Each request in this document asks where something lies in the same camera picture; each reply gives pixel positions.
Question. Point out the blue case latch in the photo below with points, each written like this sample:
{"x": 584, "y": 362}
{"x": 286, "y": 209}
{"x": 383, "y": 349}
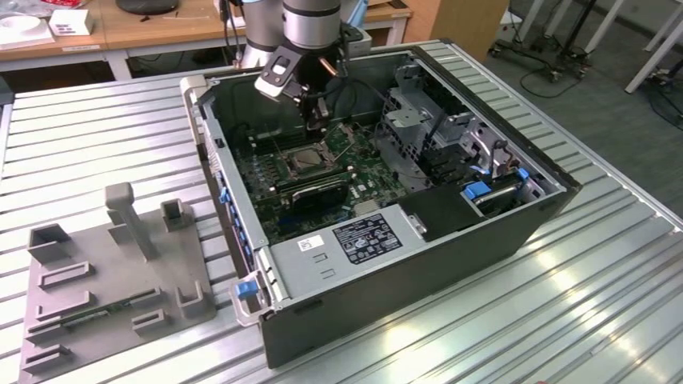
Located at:
{"x": 245, "y": 290}

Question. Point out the black round object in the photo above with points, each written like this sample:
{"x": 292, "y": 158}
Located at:
{"x": 146, "y": 6}

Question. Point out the black wheeled stand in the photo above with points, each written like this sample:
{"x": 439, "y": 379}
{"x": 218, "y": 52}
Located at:
{"x": 567, "y": 56}

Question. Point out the wooden desk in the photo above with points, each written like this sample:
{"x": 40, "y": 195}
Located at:
{"x": 160, "y": 28}

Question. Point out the black RAM slot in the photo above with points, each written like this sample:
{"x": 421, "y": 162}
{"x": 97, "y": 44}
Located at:
{"x": 264, "y": 149}

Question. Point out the green motherboard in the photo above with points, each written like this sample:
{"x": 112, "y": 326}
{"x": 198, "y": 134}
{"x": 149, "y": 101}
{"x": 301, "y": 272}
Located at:
{"x": 368, "y": 168}

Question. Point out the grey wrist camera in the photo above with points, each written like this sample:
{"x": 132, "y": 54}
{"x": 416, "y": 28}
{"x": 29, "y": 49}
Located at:
{"x": 358, "y": 40}

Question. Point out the silver CPU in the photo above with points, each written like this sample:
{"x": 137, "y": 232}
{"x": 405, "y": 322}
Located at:
{"x": 308, "y": 159}

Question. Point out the grey metal drive cage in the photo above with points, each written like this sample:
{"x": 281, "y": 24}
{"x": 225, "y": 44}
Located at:
{"x": 405, "y": 120}

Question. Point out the silver chipset heatsink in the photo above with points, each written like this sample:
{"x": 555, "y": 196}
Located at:
{"x": 367, "y": 208}

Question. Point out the grey power supply unit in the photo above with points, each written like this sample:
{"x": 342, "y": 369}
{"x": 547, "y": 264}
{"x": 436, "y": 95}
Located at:
{"x": 320, "y": 264}

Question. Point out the black PC case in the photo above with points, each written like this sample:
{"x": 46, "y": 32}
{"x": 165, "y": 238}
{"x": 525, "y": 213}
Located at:
{"x": 400, "y": 304}

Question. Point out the CPU socket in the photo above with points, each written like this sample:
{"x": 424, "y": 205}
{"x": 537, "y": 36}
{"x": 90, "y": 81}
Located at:
{"x": 285, "y": 162}

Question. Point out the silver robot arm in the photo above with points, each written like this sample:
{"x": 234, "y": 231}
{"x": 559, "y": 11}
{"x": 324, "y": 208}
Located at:
{"x": 309, "y": 28}

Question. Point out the white table frame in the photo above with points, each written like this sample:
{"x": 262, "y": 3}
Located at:
{"x": 655, "y": 56}

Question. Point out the white cardboard box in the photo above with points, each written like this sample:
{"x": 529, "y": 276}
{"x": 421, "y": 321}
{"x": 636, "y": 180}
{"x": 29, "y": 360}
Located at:
{"x": 72, "y": 22}

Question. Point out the wooden cabinet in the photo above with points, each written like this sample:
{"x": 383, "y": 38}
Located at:
{"x": 464, "y": 24}

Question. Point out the grey parts rack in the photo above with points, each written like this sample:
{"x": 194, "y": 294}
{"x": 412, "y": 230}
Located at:
{"x": 106, "y": 280}

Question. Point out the green RAM stick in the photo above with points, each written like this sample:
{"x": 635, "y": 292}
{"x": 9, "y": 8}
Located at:
{"x": 90, "y": 313}

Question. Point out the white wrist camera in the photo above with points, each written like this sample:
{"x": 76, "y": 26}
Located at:
{"x": 274, "y": 76}

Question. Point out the black graphics card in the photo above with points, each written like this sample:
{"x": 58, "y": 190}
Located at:
{"x": 320, "y": 196}

